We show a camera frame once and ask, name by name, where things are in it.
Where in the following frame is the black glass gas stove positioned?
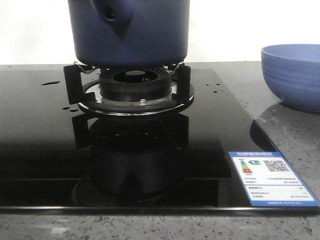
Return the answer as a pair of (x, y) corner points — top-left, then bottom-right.
(0, 69), (320, 216)

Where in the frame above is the black pot support grate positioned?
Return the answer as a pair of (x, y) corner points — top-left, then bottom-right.
(63, 62), (194, 117)

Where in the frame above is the dark blue cooking pot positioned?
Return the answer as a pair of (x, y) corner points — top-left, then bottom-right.
(67, 0), (190, 69)

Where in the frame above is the black round gas burner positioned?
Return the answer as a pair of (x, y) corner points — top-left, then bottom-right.
(99, 67), (172, 102)

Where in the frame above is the blue white energy label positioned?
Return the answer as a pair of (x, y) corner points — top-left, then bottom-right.
(229, 151), (320, 207)

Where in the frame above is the blue ribbed plastic bowl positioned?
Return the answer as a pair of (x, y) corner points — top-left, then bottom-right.
(261, 43), (320, 113)

